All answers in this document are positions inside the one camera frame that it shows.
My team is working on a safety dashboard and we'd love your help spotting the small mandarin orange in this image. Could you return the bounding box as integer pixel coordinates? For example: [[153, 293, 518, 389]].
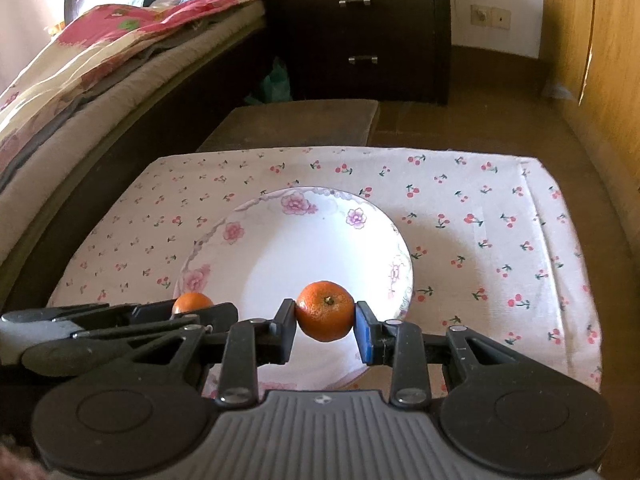
[[295, 281, 355, 342]]

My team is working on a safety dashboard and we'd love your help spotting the white floral plate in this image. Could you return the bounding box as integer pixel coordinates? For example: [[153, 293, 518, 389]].
[[172, 186, 416, 392]]

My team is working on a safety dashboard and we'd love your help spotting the cherry print tablecloth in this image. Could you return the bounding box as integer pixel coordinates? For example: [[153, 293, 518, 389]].
[[49, 146, 602, 388]]

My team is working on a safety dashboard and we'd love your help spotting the brown wooden stool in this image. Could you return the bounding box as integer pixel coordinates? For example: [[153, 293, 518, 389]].
[[198, 99, 380, 152]]

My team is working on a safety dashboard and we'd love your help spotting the floral bed blanket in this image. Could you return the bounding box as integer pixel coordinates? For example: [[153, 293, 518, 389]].
[[1, 0, 255, 170]]

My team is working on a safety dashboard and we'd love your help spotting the dark wooden nightstand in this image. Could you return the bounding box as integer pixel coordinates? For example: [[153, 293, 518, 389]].
[[262, 0, 451, 105]]

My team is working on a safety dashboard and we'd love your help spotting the wooden wardrobe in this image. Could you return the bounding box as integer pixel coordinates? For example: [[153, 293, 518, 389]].
[[540, 0, 639, 254]]

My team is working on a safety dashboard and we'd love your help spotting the wall power socket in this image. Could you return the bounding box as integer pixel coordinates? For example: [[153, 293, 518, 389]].
[[471, 4, 511, 30]]

